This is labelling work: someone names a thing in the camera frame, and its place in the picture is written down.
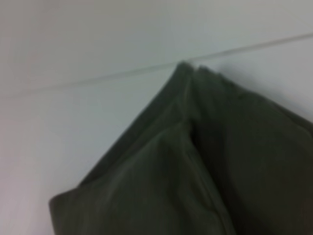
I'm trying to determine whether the dark green FREE t-shirt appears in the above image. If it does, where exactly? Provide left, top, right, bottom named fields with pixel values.
left=48, top=61, right=313, bottom=235

